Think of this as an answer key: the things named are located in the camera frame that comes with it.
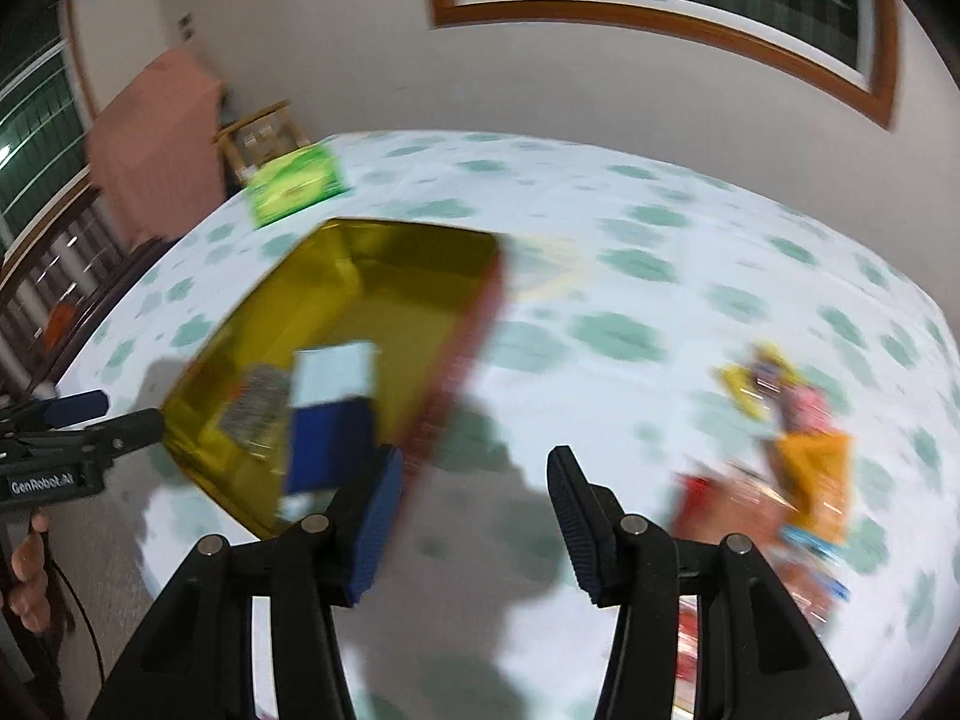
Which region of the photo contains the yellow snack packet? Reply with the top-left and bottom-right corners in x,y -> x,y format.
718,345 -> 803,419

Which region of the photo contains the light blue snack packet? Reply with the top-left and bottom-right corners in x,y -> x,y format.
780,525 -> 852,607

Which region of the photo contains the red snack packet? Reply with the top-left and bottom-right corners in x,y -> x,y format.
671,472 -> 788,563

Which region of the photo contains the cloud-printed sheet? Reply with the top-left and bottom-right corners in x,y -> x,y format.
56,131 -> 960,720

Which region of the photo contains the pink cloth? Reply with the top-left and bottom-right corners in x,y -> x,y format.
86,45 -> 226,252

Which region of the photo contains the wooden chair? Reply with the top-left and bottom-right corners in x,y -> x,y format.
214,99 -> 312,188

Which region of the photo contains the black cable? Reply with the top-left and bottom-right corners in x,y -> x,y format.
45,532 -> 106,698

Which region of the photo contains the dark blue snack packet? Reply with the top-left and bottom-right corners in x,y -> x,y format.
281,341 -> 380,500

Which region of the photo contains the silver snack packet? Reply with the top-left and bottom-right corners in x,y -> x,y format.
221,366 -> 293,458

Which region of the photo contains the red box with gold inside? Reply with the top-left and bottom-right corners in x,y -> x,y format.
161,217 -> 505,539

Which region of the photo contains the green tissue box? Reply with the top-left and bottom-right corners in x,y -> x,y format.
244,144 -> 352,231

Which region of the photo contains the person's left hand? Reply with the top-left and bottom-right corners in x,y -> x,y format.
0,511 -> 55,632

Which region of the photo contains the orange snack packet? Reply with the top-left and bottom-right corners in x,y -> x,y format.
772,431 -> 857,548

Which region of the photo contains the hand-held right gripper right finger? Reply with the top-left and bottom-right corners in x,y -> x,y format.
546,445 -> 856,720

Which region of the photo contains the dark wooden furniture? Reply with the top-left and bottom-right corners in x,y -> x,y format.
0,191 -> 181,398

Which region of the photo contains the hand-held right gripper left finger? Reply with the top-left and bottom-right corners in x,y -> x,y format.
86,444 -> 406,720

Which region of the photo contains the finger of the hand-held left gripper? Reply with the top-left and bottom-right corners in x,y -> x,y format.
0,388 -> 111,432
84,408 -> 166,460

